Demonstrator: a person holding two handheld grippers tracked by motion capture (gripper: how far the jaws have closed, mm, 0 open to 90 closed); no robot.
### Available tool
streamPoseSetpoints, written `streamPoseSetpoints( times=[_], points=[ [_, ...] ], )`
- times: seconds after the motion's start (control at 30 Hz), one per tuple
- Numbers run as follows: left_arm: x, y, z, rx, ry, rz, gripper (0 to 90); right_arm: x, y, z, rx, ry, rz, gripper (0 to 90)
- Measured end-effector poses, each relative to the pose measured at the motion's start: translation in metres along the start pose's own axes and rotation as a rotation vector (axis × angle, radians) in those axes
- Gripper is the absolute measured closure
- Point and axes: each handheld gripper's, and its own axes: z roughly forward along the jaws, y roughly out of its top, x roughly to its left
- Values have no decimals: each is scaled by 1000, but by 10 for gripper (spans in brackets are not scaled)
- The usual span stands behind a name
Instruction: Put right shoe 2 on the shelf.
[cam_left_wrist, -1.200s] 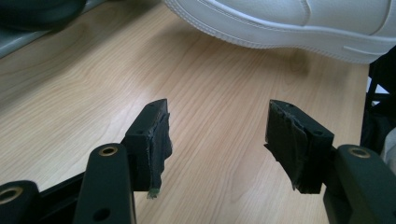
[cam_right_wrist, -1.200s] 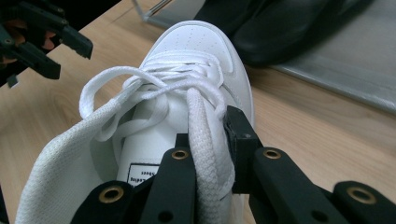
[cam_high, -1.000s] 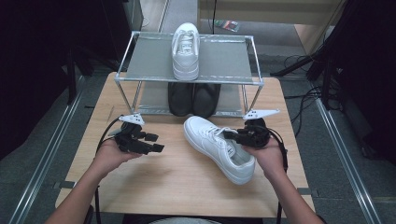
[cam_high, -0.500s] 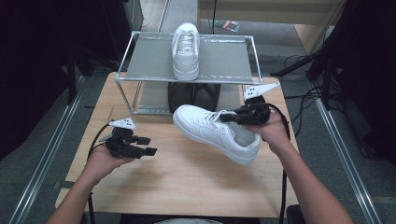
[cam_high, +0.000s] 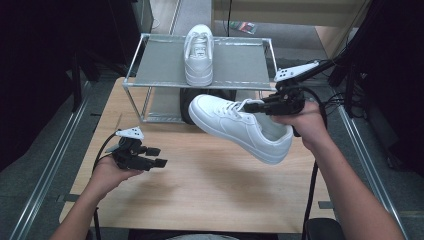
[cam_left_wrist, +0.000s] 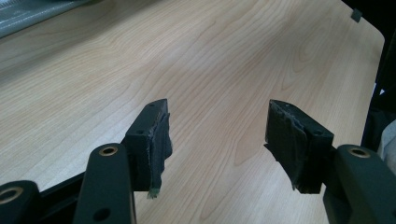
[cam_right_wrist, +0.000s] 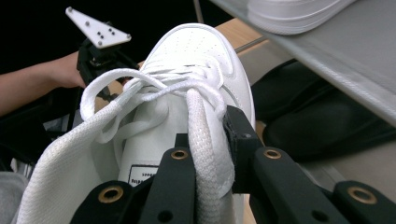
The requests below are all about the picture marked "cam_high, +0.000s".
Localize right hand-held gripper cable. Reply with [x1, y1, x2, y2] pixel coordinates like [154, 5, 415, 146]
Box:
[298, 85, 329, 240]

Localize grey cabinet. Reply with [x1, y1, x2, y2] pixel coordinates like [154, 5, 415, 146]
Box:
[131, 0, 155, 34]

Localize metal shoe rack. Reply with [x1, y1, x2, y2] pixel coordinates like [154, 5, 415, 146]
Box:
[121, 32, 284, 124]

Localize black tripod stand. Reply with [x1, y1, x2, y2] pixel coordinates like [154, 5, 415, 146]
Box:
[298, 57, 339, 83]

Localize dark metal stand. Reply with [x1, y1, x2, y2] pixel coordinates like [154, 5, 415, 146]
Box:
[68, 46, 101, 113]

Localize black rounded armrest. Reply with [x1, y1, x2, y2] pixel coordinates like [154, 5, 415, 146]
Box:
[304, 218, 346, 240]

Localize person's left hand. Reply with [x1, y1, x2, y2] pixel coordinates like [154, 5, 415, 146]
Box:
[87, 154, 145, 202]

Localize metal floor rail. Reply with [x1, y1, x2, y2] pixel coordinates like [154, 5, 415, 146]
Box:
[8, 78, 93, 240]
[333, 84, 410, 240]

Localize person's grey trousers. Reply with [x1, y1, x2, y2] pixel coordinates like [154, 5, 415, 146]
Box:
[166, 233, 231, 240]

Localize hand-held gripper cable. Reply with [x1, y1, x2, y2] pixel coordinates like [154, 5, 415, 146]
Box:
[92, 131, 122, 240]
[298, 85, 329, 240]

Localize coloured packet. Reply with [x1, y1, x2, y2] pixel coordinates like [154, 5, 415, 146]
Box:
[229, 20, 258, 35]

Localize left hand-held gripper cable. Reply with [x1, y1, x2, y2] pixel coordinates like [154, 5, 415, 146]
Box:
[92, 131, 122, 240]

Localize white sneaker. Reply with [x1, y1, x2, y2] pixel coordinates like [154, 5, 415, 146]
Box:
[183, 23, 215, 87]
[188, 94, 294, 165]

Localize person's right hand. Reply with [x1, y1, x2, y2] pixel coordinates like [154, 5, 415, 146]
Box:
[270, 100, 330, 152]

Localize thin black cord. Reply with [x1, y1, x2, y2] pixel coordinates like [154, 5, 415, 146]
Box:
[227, 0, 233, 37]

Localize wooden cabinet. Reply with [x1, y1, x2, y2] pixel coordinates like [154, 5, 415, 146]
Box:
[210, 0, 372, 60]

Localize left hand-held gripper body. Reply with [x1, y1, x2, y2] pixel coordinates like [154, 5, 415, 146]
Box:
[105, 125, 156, 172]

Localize black floor cables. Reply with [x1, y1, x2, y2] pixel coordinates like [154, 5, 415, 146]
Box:
[304, 58, 348, 118]

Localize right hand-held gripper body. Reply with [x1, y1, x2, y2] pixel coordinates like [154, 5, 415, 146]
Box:
[266, 60, 320, 117]

